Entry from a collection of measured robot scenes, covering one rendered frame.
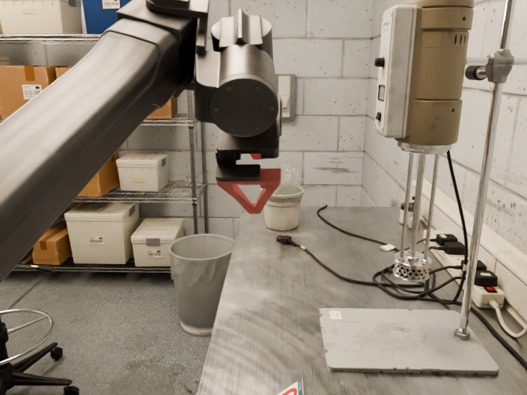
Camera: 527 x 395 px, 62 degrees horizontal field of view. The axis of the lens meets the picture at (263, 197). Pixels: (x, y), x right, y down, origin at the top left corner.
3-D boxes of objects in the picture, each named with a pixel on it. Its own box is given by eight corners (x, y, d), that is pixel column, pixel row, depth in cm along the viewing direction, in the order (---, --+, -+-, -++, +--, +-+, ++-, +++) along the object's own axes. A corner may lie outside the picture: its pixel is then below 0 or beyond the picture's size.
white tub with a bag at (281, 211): (305, 219, 154) (307, 159, 148) (299, 234, 141) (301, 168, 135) (265, 217, 157) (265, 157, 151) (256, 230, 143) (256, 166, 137)
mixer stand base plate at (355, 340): (327, 371, 77) (327, 366, 77) (317, 311, 96) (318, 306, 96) (501, 375, 76) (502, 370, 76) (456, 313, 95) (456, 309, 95)
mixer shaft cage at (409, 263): (397, 282, 79) (410, 144, 72) (387, 266, 85) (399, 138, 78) (435, 283, 79) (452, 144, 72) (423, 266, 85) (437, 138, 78)
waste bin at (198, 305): (166, 339, 213) (161, 259, 201) (181, 305, 244) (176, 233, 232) (234, 341, 212) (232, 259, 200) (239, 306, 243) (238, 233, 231)
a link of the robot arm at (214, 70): (147, -20, 39) (150, 67, 45) (124, 41, 31) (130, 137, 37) (279, -1, 41) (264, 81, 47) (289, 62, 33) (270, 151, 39)
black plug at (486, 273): (467, 286, 99) (468, 277, 98) (459, 277, 103) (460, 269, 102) (499, 287, 98) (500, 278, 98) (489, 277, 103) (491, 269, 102)
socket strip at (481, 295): (478, 309, 97) (481, 291, 96) (421, 240, 135) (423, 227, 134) (503, 309, 97) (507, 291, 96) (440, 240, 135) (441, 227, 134)
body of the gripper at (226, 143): (217, 163, 47) (207, 104, 41) (227, 107, 54) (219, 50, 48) (279, 162, 46) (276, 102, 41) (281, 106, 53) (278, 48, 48)
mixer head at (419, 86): (375, 155, 71) (387, -10, 64) (362, 144, 81) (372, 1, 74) (467, 156, 70) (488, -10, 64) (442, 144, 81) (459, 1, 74)
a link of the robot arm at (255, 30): (269, 1, 42) (210, 6, 42) (273, 35, 37) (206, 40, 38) (273, 67, 47) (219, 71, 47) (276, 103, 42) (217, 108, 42)
